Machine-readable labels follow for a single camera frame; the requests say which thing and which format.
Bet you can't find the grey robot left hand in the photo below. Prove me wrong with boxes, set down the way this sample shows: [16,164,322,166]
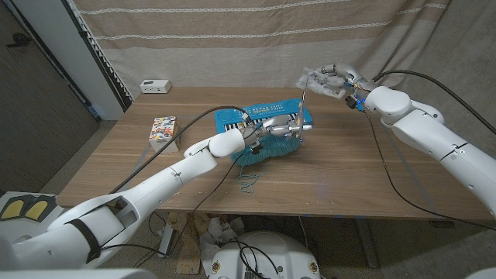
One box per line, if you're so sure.
[240,114,314,147]

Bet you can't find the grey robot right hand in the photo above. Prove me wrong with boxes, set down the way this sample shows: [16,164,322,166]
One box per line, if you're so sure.
[309,64,380,100]

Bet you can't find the clear plastic tape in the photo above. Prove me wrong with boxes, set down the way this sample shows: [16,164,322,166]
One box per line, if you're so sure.
[295,66,348,100]

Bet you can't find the tan handled scissors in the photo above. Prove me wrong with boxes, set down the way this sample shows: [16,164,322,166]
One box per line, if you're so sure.
[296,73,311,143]

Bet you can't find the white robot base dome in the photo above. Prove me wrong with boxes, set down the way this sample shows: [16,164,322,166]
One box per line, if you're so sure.
[208,230,322,279]

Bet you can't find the teal yarn skein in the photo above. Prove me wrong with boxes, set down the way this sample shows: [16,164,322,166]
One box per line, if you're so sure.
[230,135,303,194]

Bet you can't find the blue toy piano keyboard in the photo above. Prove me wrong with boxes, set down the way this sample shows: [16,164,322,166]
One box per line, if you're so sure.
[214,97,314,135]

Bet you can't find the colourful printed package box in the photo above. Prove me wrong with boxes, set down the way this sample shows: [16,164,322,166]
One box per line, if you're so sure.
[148,115,183,155]

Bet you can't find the beige striped curtain backdrop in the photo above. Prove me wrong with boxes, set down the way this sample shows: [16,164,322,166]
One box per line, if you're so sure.
[71,0,453,100]

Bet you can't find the crumpled white paper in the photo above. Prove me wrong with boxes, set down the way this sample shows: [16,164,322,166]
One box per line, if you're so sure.
[199,216,246,268]

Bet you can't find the white power strip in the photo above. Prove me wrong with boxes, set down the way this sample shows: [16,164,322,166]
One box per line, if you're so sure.
[139,79,173,95]

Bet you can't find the grey table leg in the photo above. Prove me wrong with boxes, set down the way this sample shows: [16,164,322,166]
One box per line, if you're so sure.
[354,217,380,269]
[157,222,175,260]

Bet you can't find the dark perforated panel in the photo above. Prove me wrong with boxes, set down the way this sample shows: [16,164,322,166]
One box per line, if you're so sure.
[61,0,134,113]

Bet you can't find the dark wooden door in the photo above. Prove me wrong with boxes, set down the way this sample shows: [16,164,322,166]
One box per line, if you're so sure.
[0,0,102,195]

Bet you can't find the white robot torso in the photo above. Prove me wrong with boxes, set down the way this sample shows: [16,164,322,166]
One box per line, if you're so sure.
[0,267,156,279]

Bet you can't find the white floor platform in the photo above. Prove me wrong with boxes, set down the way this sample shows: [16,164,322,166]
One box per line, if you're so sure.
[0,191,67,245]

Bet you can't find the thin black left wrist cable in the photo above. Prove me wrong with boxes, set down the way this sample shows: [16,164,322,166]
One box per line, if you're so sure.
[98,149,257,259]

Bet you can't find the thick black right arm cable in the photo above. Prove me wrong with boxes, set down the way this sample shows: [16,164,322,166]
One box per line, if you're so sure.
[371,70,496,136]

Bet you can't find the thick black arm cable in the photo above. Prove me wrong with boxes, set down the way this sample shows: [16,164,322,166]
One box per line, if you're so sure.
[371,70,496,136]
[110,105,251,195]

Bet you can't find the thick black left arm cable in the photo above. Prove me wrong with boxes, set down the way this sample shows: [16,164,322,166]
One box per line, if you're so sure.
[110,105,251,195]

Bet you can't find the thin braided right wrist cable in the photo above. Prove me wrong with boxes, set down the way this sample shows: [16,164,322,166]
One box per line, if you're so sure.
[363,110,496,233]

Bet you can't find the black door handle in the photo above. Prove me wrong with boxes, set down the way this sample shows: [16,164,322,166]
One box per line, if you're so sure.
[5,33,32,48]

